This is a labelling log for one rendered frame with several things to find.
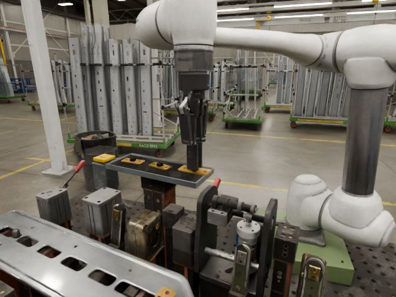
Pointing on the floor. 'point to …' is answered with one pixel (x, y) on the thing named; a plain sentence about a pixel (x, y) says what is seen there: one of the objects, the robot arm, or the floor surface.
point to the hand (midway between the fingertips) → (194, 155)
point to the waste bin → (93, 137)
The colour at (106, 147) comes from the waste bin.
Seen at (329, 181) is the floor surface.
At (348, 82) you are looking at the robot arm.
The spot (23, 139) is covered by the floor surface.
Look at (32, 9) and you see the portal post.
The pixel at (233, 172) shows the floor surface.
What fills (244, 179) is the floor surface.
